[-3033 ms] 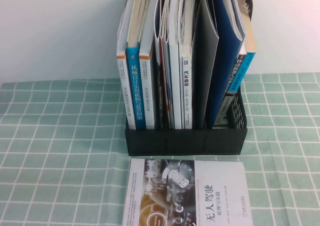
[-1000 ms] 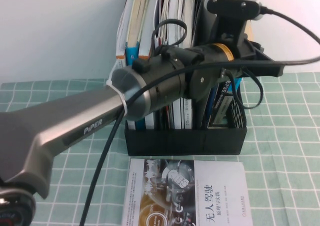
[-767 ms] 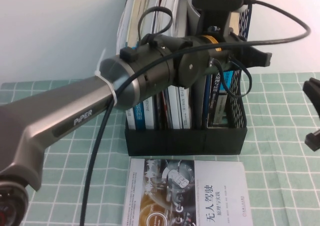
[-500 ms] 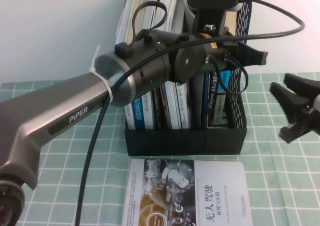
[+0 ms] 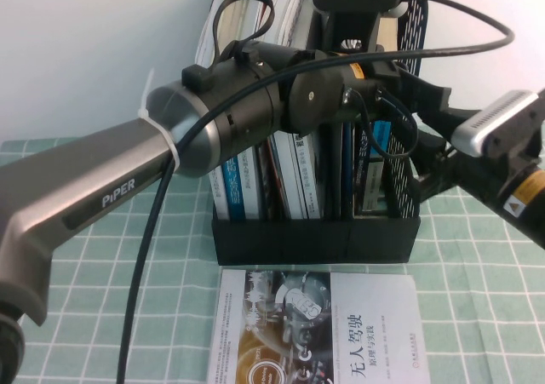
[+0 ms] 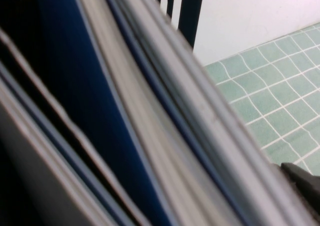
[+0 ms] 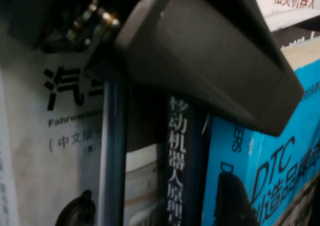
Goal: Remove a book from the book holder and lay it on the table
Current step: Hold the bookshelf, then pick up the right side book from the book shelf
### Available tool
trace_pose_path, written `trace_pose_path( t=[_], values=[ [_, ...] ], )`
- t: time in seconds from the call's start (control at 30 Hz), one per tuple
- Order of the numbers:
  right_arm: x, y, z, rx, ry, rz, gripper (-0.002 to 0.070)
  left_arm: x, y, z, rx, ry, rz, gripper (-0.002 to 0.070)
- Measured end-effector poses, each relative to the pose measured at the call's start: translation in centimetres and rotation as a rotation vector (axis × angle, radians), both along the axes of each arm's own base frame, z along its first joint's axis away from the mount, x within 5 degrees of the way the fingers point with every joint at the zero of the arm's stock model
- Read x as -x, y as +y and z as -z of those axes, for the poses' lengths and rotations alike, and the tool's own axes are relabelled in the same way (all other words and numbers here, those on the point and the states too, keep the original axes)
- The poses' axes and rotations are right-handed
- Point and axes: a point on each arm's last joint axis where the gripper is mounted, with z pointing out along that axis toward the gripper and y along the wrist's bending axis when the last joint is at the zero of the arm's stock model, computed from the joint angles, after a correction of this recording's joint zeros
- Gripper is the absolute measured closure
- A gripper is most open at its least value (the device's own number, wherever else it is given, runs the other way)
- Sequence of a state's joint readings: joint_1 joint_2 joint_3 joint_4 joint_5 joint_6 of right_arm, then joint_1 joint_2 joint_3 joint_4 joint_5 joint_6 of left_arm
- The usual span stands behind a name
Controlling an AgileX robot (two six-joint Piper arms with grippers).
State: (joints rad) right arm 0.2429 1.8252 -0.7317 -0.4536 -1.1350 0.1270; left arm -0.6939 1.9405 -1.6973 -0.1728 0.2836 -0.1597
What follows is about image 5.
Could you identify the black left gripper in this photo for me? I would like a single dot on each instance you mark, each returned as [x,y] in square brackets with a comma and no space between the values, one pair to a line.
[385,75]

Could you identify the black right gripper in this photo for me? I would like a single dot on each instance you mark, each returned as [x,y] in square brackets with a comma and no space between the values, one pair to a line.
[451,160]

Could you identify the cyan DTC book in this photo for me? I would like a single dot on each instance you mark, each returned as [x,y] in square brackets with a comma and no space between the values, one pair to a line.
[382,139]

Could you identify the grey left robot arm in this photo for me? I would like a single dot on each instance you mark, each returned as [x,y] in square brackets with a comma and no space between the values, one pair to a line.
[106,179]

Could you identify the white car suspension book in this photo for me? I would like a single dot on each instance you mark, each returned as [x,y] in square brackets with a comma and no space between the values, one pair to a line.
[311,179]

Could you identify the white thin book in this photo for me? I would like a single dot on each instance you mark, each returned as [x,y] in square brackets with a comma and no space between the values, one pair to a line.
[294,179]

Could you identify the black plastic book holder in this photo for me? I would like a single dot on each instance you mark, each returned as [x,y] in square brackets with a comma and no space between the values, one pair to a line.
[315,241]

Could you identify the white book orange band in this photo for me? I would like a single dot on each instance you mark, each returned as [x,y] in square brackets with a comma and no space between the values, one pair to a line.
[204,43]
[255,188]

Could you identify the white autonomous driving book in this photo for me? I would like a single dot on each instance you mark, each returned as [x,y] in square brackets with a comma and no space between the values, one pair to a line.
[362,337]

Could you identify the blue spine mechanism book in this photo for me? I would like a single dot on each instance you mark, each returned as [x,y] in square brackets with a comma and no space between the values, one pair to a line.
[234,196]

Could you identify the red-edged thin magazine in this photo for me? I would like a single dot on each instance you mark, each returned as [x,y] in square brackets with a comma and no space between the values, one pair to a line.
[272,179]

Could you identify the white zip tie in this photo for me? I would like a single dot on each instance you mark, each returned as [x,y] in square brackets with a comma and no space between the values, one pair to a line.
[147,99]

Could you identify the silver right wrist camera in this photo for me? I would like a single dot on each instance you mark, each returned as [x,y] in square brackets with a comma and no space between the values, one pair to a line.
[489,122]

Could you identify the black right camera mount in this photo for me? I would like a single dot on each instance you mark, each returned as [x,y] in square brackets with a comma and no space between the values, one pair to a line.
[523,145]

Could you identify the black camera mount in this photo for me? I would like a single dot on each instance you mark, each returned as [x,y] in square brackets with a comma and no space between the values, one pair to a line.
[523,145]
[336,30]

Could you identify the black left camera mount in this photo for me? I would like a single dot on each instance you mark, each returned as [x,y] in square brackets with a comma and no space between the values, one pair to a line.
[336,30]

